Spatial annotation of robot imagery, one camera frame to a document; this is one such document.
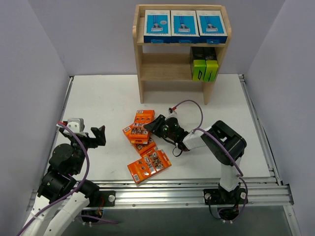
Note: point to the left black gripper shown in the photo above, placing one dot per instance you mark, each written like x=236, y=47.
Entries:
x=91, y=138

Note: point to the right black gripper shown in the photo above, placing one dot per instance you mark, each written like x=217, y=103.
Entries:
x=163, y=126

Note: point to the orange razor pack top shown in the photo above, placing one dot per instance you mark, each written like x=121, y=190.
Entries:
x=139, y=134

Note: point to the orange razor pack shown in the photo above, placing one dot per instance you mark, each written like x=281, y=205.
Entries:
x=139, y=134
x=151, y=163
x=140, y=148

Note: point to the black green Gillette box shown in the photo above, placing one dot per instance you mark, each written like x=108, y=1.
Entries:
x=197, y=63
x=211, y=64

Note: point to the white Harry's razor blister pack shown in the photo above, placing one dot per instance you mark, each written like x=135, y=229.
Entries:
x=157, y=26

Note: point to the blue Harry's razor box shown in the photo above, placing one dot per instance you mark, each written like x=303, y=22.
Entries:
x=211, y=27
x=184, y=28

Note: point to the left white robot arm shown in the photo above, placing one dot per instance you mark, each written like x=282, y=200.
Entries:
x=60, y=197

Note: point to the orange razor pack front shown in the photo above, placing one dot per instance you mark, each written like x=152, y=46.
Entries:
x=151, y=163

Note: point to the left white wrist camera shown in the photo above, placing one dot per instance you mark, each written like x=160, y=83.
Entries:
x=76, y=125

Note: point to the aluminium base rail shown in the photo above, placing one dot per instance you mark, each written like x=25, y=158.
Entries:
x=188, y=193

